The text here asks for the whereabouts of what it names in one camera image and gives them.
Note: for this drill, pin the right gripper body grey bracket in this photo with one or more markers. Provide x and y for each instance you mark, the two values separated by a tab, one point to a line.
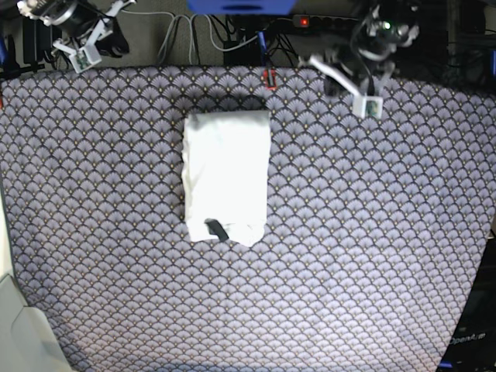
84	25

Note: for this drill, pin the left gripper body grey bracket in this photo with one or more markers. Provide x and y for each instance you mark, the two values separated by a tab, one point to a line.
364	105

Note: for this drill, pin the white printed T-shirt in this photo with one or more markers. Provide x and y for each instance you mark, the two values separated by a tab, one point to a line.
225	175

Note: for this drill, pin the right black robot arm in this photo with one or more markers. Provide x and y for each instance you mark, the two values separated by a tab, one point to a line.
40	11

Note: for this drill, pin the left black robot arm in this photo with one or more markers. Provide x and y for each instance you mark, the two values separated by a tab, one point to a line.
361	63

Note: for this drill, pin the red black table clamp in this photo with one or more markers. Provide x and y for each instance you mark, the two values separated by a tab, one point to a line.
269	78

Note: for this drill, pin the black power strip red light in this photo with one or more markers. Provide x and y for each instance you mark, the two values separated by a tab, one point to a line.
325	21

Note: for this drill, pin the blue box at top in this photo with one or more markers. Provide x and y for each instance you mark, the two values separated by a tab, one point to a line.
241	7

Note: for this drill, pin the purple fan-pattern table cloth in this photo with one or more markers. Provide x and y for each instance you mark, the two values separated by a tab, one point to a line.
375	227

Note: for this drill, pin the grey chair corner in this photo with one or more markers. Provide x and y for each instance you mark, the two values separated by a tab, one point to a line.
27	340

